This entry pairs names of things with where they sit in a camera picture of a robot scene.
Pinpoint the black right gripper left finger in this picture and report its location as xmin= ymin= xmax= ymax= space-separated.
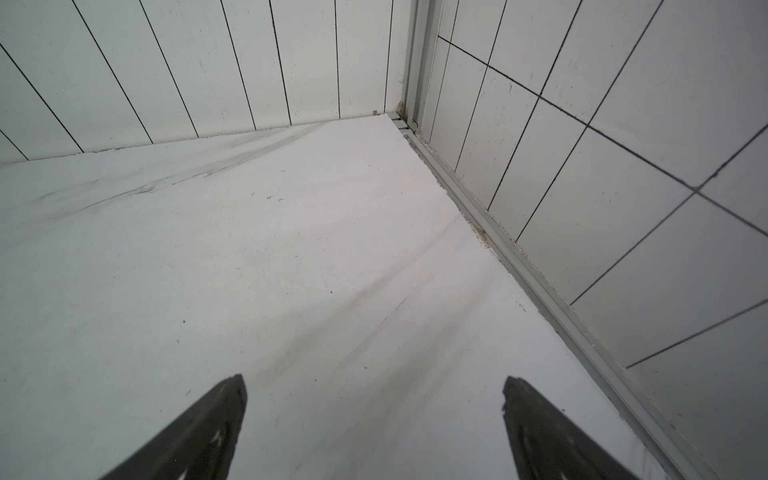
xmin=104 ymin=374 xmax=247 ymax=479

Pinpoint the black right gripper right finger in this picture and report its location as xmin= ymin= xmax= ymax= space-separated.
xmin=502 ymin=376 xmax=636 ymax=480

